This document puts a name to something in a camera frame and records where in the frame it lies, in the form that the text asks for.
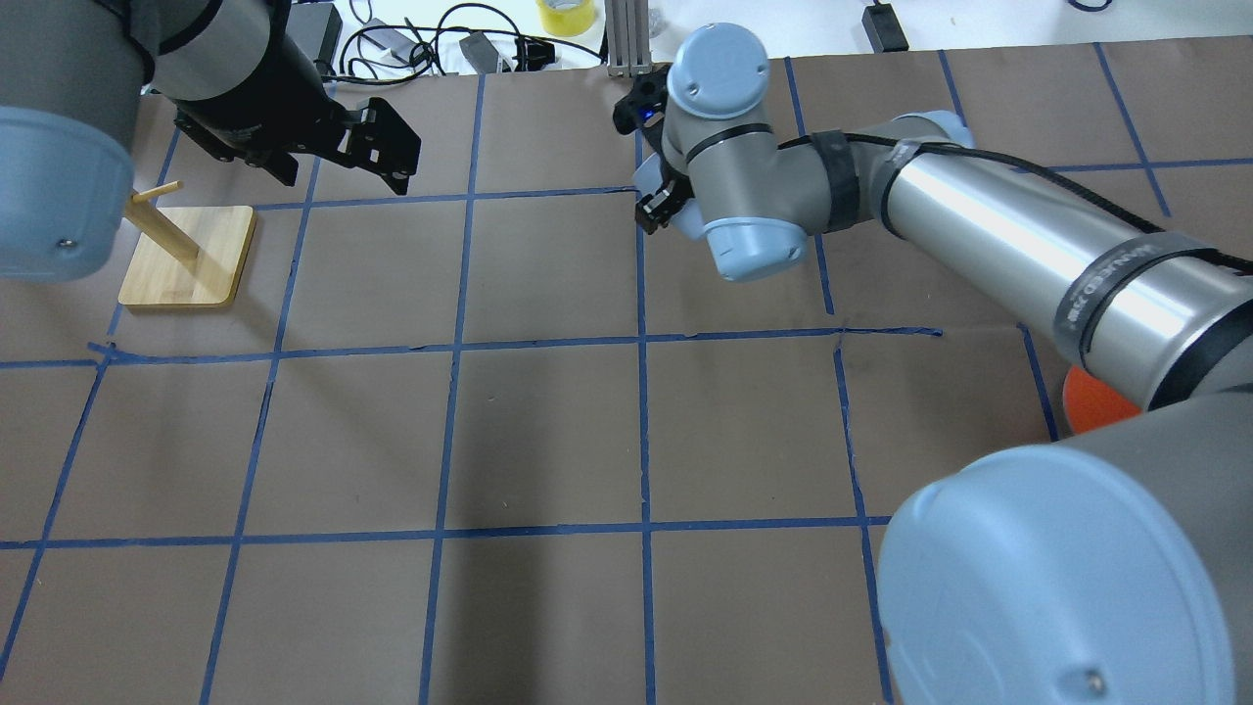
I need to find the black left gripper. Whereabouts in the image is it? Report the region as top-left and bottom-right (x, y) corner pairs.
(173, 95), (422, 197)

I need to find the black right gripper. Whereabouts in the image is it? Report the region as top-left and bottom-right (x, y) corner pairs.
(613, 63), (690, 235)

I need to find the light blue plastic cup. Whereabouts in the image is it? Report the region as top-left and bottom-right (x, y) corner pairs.
(632, 155), (705, 240)

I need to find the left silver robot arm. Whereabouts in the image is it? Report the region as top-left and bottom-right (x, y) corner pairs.
(1, 1), (421, 282)

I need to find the grey power brick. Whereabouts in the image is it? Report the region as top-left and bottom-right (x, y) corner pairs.
(287, 3), (342, 75)

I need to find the yellow tape roll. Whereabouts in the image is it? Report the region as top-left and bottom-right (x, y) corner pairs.
(535, 0), (598, 39)

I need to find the wooden peg stand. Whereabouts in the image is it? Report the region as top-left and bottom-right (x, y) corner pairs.
(117, 180), (256, 309)

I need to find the black power adapter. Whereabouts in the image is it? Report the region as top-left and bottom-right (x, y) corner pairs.
(860, 1), (911, 54)

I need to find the orange can with grey lid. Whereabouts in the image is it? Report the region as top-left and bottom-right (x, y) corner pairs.
(1061, 364), (1144, 436)

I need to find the black cable bundle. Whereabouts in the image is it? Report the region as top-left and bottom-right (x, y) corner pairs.
(338, 3), (605, 84)

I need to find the aluminium profile post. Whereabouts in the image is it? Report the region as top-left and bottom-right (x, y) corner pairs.
(604, 0), (654, 76)

